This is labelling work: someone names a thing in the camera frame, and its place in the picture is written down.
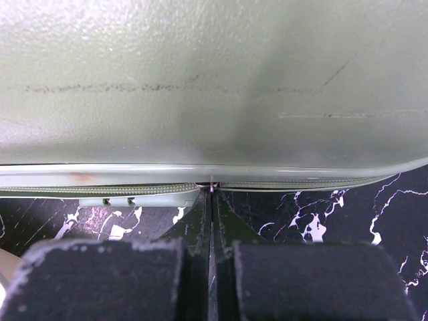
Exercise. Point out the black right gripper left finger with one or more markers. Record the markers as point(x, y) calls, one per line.
point(86, 279)

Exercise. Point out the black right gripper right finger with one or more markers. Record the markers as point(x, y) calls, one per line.
point(258, 280)

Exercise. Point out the silver zipper pull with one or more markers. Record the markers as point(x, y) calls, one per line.
point(210, 184)

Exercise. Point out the green hard-shell suitcase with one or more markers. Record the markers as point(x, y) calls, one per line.
point(114, 101)

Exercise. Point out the white rectangular plastic basin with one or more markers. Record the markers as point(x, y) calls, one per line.
point(8, 266)

